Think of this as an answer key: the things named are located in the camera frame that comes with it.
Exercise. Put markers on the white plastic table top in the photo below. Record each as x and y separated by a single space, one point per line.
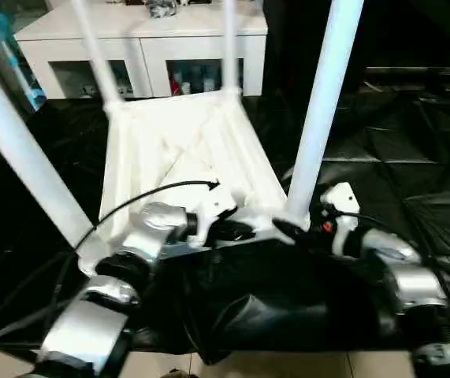
189 138

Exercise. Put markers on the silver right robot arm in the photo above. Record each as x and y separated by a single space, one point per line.
417 283

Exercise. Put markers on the black folding table frame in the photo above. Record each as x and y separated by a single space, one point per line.
19 327

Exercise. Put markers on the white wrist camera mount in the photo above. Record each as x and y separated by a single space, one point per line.
216 204
343 197

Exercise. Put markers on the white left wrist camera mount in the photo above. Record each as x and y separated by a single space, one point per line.
216 204

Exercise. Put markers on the dark low bench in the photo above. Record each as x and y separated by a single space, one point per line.
406 70

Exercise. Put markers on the light blue plastic rack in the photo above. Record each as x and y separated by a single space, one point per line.
35 98

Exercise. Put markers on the red bottle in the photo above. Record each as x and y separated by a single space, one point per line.
174 86

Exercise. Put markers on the black speaker with gold label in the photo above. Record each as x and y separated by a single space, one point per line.
406 35

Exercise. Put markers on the white plastic table leg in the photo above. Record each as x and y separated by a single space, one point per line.
98 59
323 98
230 47
19 138

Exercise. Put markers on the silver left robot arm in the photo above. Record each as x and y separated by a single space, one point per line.
82 327

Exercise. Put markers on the black mat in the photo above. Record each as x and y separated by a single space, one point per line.
406 189

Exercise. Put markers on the clear glass jar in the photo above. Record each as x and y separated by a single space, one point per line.
161 8

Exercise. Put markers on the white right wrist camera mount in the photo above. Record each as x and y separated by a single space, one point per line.
343 197

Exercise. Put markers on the white glass-door cabinet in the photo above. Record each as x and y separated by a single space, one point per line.
193 27

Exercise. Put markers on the dark rounded robot torso part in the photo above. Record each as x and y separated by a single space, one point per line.
179 373

